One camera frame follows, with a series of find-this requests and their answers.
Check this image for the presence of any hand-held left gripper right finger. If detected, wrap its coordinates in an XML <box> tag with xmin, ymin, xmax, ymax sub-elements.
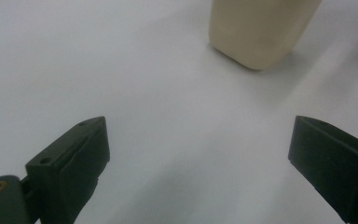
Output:
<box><xmin>287</xmin><ymin>115</ymin><xmax>358</xmax><ymax>224</ymax></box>

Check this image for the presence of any beige square cup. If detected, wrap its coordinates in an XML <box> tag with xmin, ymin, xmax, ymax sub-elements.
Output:
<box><xmin>208</xmin><ymin>0</ymin><xmax>323</xmax><ymax>71</ymax></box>

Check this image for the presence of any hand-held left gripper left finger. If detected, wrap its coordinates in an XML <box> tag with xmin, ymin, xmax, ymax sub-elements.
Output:
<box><xmin>24</xmin><ymin>116</ymin><xmax>111</xmax><ymax>224</ymax></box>

